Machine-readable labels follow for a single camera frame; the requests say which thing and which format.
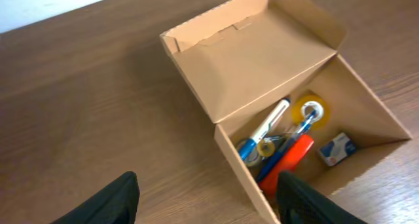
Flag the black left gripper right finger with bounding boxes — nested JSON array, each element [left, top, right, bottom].
[[276, 171, 364, 224]]

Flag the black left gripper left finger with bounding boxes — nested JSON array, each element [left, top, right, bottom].
[[53, 171, 140, 224]]

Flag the blue pen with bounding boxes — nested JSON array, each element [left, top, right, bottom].
[[255, 109, 318, 183]]

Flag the white eraser packet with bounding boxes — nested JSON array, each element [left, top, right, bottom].
[[318, 132, 357, 166]]

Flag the yellow correction tape dispenser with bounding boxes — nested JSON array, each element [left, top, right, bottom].
[[243, 135, 287, 168]]

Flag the blue white marker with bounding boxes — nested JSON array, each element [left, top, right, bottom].
[[238, 98, 291, 160]]

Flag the yellow tape roll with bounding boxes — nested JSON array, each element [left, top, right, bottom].
[[291, 94, 331, 129]]

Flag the brown cardboard box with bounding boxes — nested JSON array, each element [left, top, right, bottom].
[[160, 0, 411, 223]]

